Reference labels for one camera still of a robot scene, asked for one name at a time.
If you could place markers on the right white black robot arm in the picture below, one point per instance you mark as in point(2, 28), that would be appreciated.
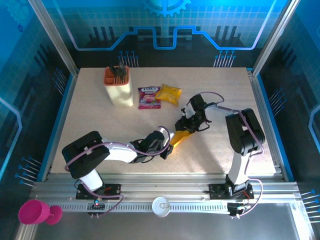
point(246, 135)

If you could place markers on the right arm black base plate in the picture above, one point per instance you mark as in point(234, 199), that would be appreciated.
point(216, 191)

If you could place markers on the orange cream utensil holder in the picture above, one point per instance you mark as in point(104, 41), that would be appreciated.
point(120, 95)

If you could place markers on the small circuit board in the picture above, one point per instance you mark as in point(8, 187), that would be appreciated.
point(235, 208)
point(98, 206)

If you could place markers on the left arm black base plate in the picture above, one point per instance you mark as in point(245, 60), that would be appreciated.
point(112, 191)

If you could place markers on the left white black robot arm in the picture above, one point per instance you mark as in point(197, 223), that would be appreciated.
point(85, 155)

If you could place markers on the pink plastic goblet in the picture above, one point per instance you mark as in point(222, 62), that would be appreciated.
point(32, 212)

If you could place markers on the yellow paper sheet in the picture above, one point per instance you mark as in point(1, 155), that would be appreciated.
point(178, 140)

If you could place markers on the blue-edged aluminium side rail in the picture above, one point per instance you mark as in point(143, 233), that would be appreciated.
point(58, 125)
point(268, 130)

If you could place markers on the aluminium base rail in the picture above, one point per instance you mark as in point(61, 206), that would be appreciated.
point(162, 187)

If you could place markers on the purple candy bag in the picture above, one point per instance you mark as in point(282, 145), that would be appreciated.
point(148, 97)

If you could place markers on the aluminium upright post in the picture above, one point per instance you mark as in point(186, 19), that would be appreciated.
point(56, 37)
point(272, 37)

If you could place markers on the black plastic utensil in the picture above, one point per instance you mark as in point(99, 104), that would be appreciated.
point(113, 70)
point(122, 71)

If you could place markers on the yellow snack bag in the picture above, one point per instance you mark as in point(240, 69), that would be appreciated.
point(170, 93)

